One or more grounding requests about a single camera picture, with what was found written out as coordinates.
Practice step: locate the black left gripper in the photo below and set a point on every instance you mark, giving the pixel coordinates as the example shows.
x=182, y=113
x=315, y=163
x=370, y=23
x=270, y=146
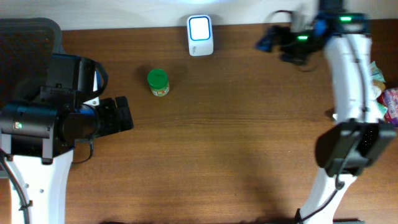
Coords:
x=113, y=120

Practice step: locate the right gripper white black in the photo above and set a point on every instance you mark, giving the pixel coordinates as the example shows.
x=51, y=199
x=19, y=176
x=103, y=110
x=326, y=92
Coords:
x=286, y=33

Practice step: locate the green lidded jar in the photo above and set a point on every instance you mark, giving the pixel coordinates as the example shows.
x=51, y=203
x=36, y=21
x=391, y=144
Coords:
x=158, y=82

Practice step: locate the teal snack packet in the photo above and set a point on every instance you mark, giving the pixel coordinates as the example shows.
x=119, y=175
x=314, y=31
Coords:
x=376, y=73

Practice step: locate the purple tissue pack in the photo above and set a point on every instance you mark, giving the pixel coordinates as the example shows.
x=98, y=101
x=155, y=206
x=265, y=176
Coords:
x=389, y=100

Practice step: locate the white tube with tan cap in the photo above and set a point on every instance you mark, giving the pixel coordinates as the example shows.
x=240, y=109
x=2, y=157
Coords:
x=378, y=88

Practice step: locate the teal tissue packet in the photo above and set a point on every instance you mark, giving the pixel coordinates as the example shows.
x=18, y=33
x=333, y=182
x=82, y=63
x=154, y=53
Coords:
x=383, y=109

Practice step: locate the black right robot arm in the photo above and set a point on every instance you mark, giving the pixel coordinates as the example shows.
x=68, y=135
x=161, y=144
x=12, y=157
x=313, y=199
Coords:
x=360, y=134

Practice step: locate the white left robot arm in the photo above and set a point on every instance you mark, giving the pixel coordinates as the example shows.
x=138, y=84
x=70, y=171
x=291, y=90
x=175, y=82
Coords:
x=40, y=129

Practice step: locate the white barcode scanner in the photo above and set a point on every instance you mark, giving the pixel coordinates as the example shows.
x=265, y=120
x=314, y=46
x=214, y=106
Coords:
x=200, y=35

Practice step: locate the dark grey plastic basket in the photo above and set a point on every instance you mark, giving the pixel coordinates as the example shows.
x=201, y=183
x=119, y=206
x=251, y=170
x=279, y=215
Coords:
x=26, y=48

